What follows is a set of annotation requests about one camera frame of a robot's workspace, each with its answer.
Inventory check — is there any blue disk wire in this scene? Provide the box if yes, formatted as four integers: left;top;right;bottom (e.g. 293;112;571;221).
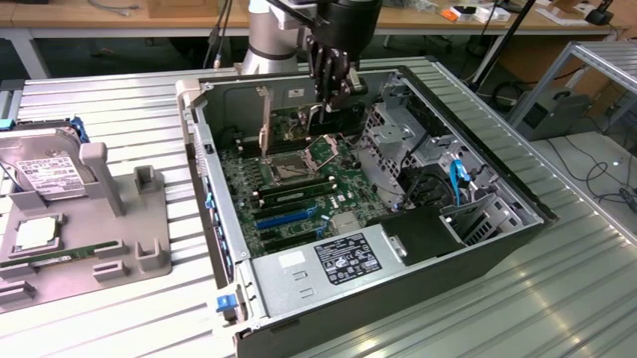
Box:
448;159;472;208

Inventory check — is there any blue disk caddy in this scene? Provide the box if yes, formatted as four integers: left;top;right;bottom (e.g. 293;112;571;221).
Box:
62;115;89;146

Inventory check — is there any grey box on floor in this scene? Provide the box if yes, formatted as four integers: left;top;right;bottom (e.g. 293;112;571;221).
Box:
514;91;591;141

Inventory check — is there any black robot cable hose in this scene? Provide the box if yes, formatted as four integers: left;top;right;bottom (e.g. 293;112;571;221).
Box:
207;0;236;70

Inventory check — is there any grey desk cable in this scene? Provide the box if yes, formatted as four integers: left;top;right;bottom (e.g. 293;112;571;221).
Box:
88;0;144;16

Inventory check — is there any silver metal disk bay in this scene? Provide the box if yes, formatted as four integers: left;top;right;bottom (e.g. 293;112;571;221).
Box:
358;101;451;189

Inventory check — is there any green graphics card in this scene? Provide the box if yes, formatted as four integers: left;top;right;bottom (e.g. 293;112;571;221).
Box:
253;85;367;157

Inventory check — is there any black desk device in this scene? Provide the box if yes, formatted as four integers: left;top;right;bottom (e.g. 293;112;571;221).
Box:
583;0;615;25

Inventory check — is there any black tripod pole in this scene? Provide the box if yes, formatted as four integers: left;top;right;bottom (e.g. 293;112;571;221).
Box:
470;0;538;85

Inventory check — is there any black cable tangle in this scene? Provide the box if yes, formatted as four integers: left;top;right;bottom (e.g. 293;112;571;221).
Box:
560;136;637;213

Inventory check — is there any open black PC case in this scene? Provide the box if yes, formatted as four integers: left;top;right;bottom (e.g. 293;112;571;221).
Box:
173;55;559;358

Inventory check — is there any black coiled floor cable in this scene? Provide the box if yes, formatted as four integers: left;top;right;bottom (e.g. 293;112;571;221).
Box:
491;80;530;110

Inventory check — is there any open metal socket cover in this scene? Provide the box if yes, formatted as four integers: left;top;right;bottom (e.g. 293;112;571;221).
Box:
300;134;345;169

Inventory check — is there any small white box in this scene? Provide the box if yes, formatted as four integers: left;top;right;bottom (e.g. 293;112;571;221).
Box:
471;6;511;22

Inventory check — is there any grey aluminium profile post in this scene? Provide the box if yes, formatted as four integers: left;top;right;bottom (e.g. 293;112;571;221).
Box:
0;79;25;121

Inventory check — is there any silver CPU chip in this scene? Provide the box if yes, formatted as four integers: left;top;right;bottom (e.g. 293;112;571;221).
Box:
12;219;57;250

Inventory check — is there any long black expansion slot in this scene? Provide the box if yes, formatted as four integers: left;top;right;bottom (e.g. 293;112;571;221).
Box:
260;227;319;245
251;201;320;222
264;238;324;254

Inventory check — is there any grey parts rack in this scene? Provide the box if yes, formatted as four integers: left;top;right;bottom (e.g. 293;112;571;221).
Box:
0;142;173;304

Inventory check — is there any green motherboard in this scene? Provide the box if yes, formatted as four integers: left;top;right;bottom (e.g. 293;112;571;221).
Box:
217;125;399;259

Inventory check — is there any loose green RAM stick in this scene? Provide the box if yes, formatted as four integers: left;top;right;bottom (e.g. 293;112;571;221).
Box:
0;240;121;269

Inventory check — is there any CPU socket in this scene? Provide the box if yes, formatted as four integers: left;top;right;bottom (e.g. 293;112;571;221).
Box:
264;154;313;186

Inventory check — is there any silver power supply unit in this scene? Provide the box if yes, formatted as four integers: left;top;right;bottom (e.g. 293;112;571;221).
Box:
249;223;410;320

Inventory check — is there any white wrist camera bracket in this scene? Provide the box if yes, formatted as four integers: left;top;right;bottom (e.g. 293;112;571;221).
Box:
275;0;319;31

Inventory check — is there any black power wire bundle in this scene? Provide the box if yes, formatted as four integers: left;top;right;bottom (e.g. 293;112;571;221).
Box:
396;167;462;210

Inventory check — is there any blue expansion slot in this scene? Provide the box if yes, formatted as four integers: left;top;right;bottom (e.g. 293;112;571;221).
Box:
255;210;321;231

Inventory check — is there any blue case latch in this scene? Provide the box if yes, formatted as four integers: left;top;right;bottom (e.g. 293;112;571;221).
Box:
212;293;237;312

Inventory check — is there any wooden desk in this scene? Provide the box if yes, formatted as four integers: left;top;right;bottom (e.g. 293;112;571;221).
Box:
0;0;631;79

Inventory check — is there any silver hard disk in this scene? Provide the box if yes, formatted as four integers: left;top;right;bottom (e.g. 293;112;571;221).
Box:
0;126;96;203

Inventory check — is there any silver chipset heatsink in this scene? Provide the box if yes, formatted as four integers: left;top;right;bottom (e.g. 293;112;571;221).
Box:
329;212;363;230

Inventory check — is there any white paper booklet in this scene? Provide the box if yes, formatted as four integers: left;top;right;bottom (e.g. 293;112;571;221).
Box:
534;5;591;27

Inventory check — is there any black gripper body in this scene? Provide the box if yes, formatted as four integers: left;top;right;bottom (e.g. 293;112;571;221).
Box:
313;0;384;54

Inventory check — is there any blue card retainer bar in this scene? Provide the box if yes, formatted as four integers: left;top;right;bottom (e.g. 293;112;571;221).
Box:
201;192;233;279

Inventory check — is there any installed black RAM stick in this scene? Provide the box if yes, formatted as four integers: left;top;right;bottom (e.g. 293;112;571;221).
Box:
257;185;336;209

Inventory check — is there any aluminium frame stand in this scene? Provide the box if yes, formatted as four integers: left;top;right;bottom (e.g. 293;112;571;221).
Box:
504;39;637;130

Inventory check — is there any orange and black box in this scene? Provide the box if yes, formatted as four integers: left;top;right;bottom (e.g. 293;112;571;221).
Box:
439;5;478;23

